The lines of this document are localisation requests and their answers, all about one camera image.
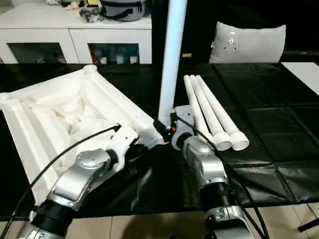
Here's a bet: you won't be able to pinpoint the white plastic table leg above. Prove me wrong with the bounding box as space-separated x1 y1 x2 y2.
157 0 188 144
183 75 212 142
189 74 232 151
195 75 250 151

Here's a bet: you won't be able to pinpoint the white plastic table top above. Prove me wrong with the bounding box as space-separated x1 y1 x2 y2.
0 64 172 207

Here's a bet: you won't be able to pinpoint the black work mat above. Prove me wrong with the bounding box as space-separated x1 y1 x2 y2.
0 62 319 220

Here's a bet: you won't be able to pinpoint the black box with yellow label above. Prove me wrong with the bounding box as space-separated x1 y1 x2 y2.
151 0 217 65

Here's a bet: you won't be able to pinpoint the grey cushion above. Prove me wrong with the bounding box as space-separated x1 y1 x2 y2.
208 21 287 64

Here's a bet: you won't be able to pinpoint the grey rounded device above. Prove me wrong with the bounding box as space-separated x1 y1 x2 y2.
101 0 148 22

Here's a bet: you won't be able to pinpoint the white cabinet with glass doors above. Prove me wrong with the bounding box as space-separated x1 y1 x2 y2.
0 9 153 65

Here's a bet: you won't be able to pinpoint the dark tangled small object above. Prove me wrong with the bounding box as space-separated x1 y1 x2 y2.
79 6 104 24

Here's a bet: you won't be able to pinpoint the white flat board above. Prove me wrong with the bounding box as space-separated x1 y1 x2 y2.
281 61 319 97

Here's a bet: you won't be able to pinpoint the pale small toy figure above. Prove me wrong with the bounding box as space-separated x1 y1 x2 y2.
63 0 86 12

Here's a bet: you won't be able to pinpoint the black tripod leg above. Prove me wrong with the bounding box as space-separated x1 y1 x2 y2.
298 220 319 232

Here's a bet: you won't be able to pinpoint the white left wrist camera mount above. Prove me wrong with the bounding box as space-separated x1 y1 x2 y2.
106 125 139 172

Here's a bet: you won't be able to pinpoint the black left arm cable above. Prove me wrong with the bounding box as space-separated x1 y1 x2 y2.
0 124 122 239

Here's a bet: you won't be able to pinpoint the thin floor cables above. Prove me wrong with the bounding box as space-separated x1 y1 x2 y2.
306 202 316 222

